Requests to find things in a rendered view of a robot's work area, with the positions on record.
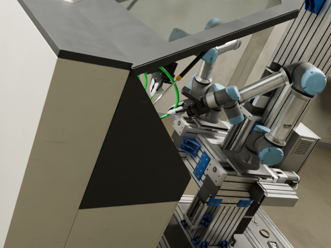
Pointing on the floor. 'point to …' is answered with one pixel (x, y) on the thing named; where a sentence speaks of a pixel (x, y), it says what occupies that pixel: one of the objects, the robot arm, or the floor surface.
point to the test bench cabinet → (120, 226)
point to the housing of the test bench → (51, 116)
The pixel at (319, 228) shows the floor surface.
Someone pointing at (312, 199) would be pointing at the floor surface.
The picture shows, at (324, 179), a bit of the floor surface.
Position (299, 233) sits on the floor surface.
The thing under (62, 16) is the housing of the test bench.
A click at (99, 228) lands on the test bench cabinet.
